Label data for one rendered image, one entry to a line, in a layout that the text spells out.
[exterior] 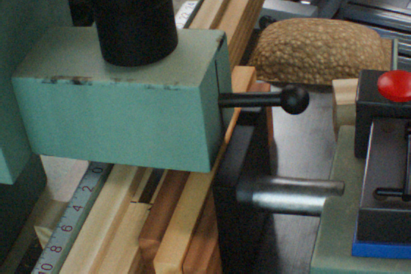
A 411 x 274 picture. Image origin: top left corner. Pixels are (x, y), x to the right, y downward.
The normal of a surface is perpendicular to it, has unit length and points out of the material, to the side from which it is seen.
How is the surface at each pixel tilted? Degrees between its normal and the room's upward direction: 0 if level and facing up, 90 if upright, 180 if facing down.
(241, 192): 90
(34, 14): 90
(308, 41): 23
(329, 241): 0
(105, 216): 0
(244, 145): 0
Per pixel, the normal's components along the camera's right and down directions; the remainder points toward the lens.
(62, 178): -0.11, -0.80
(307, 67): -0.28, 0.34
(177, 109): -0.26, 0.60
